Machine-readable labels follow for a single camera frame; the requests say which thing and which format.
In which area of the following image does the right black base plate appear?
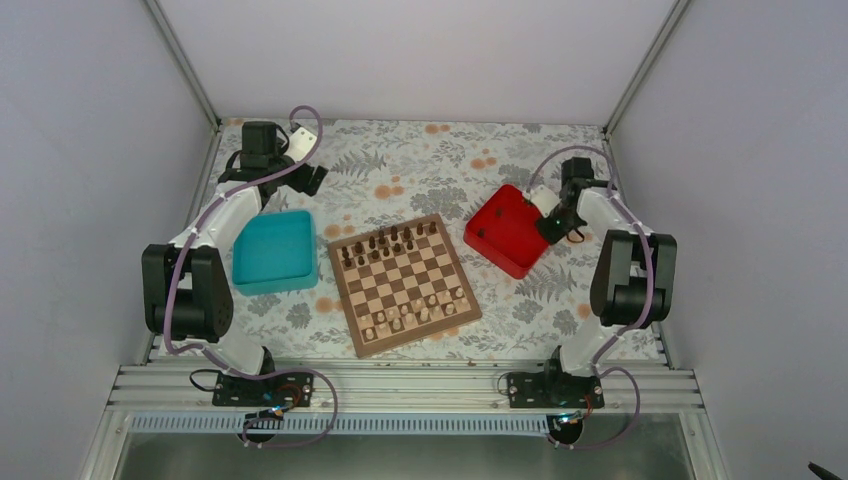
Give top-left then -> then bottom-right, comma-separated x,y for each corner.
505,372 -> 605,409

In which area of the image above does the aluminium front rail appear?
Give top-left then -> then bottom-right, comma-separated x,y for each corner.
107,362 -> 705,414

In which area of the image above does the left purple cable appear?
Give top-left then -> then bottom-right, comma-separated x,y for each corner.
162,104 -> 340,450

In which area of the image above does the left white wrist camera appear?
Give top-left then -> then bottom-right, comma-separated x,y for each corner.
284,126 -> 318,163

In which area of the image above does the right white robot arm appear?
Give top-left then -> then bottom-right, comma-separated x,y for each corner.
535,157 -> 677,407

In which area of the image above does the blue plastic tray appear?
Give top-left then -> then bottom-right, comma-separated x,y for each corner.
232,210 -> 318,296

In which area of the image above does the floral tablecloth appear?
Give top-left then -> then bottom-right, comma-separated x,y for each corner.
198,119 -> 664,364

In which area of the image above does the red plastic tray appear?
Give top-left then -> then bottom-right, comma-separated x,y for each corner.
463,184 -> 549,280

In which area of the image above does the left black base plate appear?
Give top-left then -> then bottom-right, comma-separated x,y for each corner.
211,372 -> 314,408

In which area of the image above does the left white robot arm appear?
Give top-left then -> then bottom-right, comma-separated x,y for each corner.
141,121 -> 326,405

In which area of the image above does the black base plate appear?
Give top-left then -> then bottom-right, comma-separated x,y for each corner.
505,372 -> 605,409
211,372 -> 314,408

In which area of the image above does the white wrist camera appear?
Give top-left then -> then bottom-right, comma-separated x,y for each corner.
524,185 -> 561,217
284,126 -> 318,163

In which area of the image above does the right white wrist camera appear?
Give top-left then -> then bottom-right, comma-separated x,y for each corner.
524,185 -> 561,217

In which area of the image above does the wooden chessboard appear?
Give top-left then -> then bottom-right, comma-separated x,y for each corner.
328,214 -> 483,358

